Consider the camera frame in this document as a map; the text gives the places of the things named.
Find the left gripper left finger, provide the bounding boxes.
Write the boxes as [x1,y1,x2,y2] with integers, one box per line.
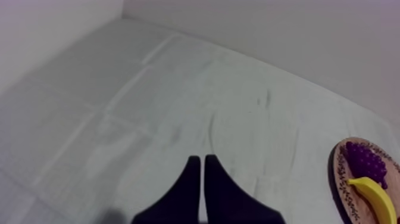
[131,155,201,224]

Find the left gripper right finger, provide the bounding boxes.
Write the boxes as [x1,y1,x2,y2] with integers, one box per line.
[204,154,287,224]

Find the round wooden board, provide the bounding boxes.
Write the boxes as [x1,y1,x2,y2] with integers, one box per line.
[327,136,400,224]

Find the purple toy grapes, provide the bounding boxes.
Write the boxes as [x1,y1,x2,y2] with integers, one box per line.
[344,141,389,190]

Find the yellow toy banana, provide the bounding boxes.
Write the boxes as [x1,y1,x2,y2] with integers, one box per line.
[346,176,398,224]

